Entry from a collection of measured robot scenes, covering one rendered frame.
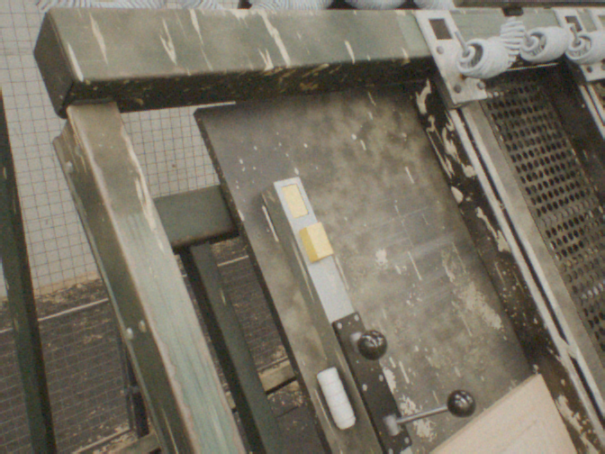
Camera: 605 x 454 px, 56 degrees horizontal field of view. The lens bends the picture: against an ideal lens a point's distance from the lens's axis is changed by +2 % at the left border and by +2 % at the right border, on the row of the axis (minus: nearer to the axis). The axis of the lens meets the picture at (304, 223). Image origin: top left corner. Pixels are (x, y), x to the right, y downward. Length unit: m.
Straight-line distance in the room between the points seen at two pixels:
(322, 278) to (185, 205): 0.23
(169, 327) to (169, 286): 0.05
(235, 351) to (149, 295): 0.20
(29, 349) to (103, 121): 0.87
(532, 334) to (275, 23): 0.71
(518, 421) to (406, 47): 0.68
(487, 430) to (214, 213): 0.56
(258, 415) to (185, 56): 0.50
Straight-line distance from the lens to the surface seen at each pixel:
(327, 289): 0.83
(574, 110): 1.60
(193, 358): 0.70
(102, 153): 0.74
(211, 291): 0.84
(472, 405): 0.81
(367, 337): 0.71
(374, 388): 0.84
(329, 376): 0.82
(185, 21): 0.83
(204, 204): 0.86
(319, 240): 0.82
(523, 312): 1.14
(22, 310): 1.47
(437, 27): 1.17
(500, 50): 1.08
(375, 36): 1.04
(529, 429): 1.13
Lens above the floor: 1.90
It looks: 17 degrees down
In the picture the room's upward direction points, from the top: 3 degrees counter-clockwise
